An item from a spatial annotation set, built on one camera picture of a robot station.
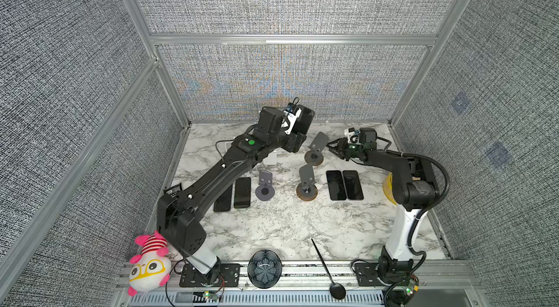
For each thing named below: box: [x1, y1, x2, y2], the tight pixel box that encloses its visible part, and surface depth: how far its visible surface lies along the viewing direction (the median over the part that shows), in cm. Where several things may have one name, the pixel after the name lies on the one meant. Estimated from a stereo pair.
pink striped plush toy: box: [127, 229, 172, 297], surface depth 70 cm
